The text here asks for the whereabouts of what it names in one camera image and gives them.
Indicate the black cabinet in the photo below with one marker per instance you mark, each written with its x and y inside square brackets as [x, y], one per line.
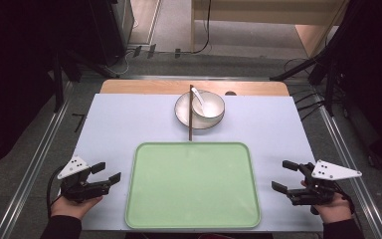
[107, 30]

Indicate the black stand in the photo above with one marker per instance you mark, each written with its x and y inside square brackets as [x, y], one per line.
[298, 68]
[58, 83]

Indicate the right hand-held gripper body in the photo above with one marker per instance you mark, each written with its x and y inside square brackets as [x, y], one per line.
[318, 189]

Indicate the light wooden bench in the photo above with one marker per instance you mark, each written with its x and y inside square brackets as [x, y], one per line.
[265, 11]

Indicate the person's right hand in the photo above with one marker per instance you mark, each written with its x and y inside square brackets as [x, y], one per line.
[336, 209]

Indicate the white bowl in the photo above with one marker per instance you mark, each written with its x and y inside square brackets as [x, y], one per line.
[216, 104]

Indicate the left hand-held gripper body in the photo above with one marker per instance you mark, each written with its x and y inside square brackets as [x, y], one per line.
[76, 187]

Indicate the pale blue table mat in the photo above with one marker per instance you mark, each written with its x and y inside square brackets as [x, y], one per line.
[119, 126]

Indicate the dark brown chopstick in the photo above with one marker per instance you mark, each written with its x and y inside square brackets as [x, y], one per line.
[190, 116]

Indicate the aluminium floor rail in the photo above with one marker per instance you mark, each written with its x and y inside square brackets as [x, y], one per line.
[348, 156]
[33, 166]

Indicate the white ceramic spoon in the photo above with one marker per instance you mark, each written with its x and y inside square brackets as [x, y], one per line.
[203, 103]

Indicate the light green tray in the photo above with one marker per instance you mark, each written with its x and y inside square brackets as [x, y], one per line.
[192, 186]

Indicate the person's left hand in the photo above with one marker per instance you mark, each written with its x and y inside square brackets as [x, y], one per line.
[69, 208]

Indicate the white plate with dark rim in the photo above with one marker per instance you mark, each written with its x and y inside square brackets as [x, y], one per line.
[183, 114]

